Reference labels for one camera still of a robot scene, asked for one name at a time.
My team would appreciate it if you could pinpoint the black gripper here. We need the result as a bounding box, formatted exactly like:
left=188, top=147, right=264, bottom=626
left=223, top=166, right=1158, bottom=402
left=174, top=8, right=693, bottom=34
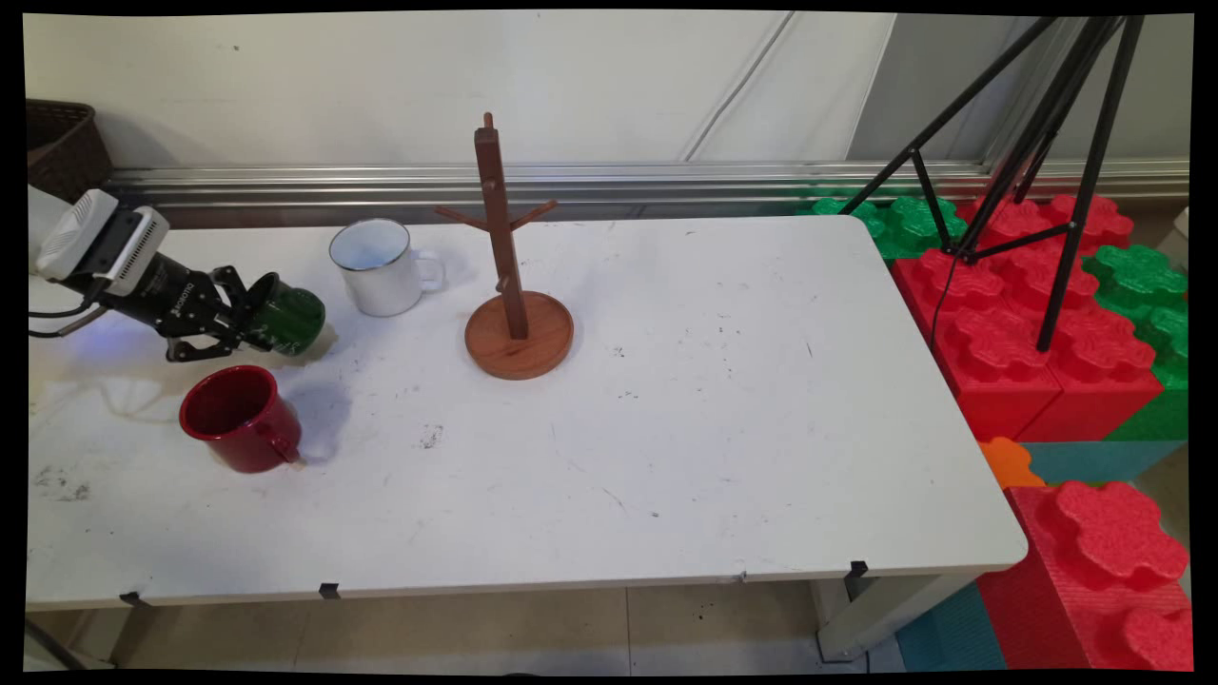
left=93, top=249, right=279, bottom=364

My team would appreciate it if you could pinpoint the green printed enamel mug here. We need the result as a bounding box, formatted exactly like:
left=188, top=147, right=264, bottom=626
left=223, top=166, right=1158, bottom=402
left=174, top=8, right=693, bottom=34
left=248, top=272, right=327, bottom=359

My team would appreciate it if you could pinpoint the red mug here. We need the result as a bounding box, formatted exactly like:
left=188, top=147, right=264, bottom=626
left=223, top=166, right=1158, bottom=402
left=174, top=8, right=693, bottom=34
left=178, top=365, right=304, bottom=475

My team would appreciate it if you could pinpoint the white enamel mug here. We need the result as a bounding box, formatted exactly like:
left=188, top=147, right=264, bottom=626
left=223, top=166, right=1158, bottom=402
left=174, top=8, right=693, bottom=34
left=328, top=218, right=446, bottom=319

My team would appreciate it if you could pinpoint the brown wicker basket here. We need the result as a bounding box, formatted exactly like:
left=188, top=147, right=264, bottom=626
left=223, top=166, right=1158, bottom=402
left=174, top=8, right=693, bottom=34
left=27, top=99, right=115, bottom=205

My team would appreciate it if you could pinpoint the brown wooden mug tree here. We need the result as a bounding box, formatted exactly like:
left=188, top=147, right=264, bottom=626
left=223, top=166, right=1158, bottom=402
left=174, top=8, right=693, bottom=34
left=434, top=112, right=576, bottom=382

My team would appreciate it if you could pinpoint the white table leg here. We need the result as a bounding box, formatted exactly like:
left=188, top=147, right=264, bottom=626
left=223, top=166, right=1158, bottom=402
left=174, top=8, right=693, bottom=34
left=815, top=571, right=977, bottom=665
left=107, top=605, right=161, bottom=669

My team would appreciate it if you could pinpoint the green foam block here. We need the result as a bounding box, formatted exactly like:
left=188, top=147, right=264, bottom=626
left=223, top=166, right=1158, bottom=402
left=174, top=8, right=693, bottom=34
left=795, top=186, right=973, bottom=261
left=1083, top=243, right=1190, bottom=443

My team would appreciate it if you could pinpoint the teal foam mat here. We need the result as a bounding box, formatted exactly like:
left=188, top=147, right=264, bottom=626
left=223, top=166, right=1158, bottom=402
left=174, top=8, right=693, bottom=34
left=1021, top=439, right=1188, bottom=487
left=894, top=580, right=1010, bottom=673

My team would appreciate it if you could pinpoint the orange foam piece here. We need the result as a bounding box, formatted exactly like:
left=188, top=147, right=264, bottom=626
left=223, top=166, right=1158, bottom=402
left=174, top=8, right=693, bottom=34
left=977, top=436, right=1047, bottom=491

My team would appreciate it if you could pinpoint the black tripod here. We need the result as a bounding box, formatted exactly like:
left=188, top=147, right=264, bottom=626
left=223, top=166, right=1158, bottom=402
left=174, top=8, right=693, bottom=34
left=837, top=14, right=1148, bottom=354

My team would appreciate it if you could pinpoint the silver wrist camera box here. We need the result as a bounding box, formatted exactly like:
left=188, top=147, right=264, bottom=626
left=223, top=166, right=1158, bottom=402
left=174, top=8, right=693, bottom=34
left=35, top=187, right=171, bottom=297

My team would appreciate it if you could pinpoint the aluminium wall rail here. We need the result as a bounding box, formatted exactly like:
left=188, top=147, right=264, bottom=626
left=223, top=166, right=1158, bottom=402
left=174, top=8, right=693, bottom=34
left=100, top=159, right=1190, bottom=229

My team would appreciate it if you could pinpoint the thin black tripod cable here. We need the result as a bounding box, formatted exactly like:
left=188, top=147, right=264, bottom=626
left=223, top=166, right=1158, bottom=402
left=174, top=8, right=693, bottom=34
left=929, top=249, right=958, bottom=355

